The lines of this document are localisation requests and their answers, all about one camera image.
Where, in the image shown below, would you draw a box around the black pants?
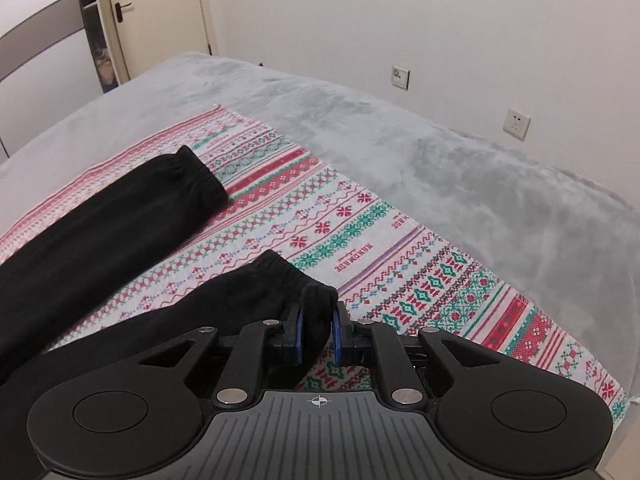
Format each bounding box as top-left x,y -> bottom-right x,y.
1,148 -> 337,479

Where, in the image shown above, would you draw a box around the patterned red green blanket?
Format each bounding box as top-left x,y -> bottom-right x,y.
1,106 -> 629,422

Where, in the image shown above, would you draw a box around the grey bed sheet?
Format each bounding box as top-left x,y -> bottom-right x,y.
1,53 -> 639,394

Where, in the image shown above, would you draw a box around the white grey wardrobe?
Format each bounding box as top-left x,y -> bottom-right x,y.
1,0 -> 129,160

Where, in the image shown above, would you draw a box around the cream door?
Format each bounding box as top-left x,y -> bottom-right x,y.
96,0 -> 217,84

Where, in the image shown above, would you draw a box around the white wall socket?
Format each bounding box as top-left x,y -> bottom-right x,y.
502,107 -> 532,142

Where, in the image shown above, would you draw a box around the white wall switch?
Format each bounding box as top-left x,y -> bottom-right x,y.
392,65 -> 410,91

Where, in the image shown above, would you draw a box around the black door handle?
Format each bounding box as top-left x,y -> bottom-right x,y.
114,2 -> 132,23

